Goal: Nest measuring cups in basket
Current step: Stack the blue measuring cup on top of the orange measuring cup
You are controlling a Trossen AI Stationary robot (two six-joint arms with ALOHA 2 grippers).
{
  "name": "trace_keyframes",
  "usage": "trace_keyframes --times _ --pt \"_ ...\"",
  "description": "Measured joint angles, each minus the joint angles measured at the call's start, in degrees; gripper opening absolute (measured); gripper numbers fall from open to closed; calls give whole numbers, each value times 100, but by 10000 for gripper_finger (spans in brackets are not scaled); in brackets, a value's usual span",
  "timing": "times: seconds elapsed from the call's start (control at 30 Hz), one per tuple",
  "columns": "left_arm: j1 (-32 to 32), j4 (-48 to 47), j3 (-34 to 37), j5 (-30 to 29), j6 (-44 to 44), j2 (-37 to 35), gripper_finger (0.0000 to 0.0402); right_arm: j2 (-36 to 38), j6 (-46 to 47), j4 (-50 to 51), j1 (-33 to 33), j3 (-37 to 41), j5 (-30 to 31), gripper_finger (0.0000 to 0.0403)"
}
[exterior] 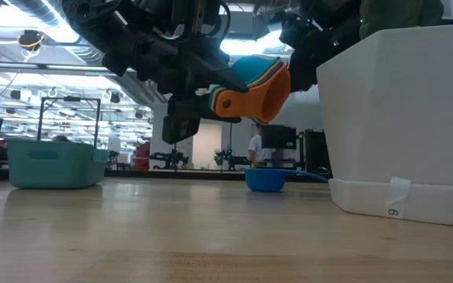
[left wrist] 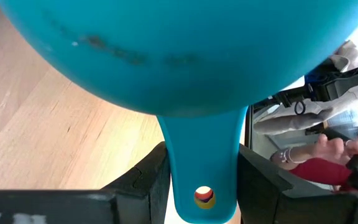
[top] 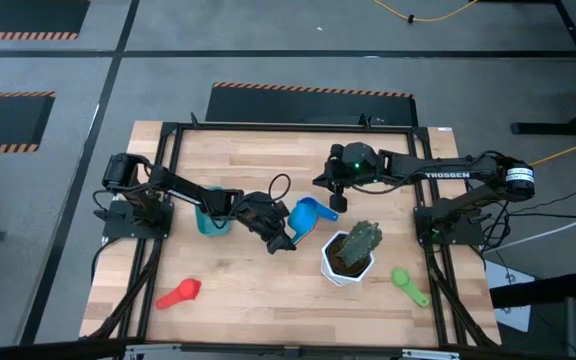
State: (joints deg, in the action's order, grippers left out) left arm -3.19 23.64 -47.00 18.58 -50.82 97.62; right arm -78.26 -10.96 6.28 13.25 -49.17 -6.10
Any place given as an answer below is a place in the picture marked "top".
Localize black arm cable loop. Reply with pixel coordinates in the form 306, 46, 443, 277
267, 173, 292, 202

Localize black floor beam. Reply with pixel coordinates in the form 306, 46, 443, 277
490, 272, 576, 310

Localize black desk leg frame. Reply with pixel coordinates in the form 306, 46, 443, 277
510, 0, 576, 136

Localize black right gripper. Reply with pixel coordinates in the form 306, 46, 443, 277
328, 142, 382, 214

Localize red measuring cup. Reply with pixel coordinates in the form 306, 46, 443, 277
155, 277, 203, 311

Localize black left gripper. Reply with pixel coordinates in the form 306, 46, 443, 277
237, 192, 298, 255

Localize teal plastic basket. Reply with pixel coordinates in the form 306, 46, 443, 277
195, 187, 233, 237

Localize white cable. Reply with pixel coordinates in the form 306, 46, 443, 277
482, 204, 576, 254

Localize teal measuring cup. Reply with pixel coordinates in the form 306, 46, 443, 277
287, 199, 320, 246

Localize white plant pot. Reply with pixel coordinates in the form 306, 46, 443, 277
320, 229, 377, 288

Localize black hazard-striped floor mat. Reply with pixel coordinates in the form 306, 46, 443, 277
0, 0, 92, 41
205, 81, 419, 127
0, 91, 57, 155

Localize yellow extension cable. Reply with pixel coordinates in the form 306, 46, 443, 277
371, 0, 480, 25

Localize green measuring cup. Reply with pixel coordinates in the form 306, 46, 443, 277
390, 267, 431, 309

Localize white sheet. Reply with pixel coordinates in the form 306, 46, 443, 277
482, 259, 535, 334

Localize green cactus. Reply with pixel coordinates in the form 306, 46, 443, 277
336, 219, 384, 269

